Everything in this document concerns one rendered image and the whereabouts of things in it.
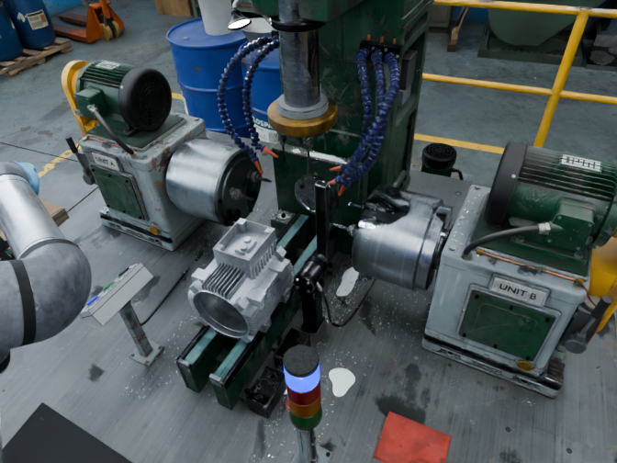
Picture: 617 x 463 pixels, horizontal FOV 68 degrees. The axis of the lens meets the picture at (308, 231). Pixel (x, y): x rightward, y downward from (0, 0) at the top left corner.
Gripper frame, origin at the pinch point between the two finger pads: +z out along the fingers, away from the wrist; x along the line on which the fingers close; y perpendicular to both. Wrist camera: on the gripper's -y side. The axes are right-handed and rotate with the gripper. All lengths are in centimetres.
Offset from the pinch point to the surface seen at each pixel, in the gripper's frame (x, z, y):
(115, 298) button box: -3.5, 10.2, 14.5
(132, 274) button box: -3.5, 9.0, 21.4
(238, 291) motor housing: -25.1, 24.5, 27.6
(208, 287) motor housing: -21.7, 19.6, 24.6
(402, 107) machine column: -41, 22, 105
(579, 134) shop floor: -28, 162, 344
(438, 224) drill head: -57, 41, 62
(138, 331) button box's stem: 6.6, 22.4, 16.4
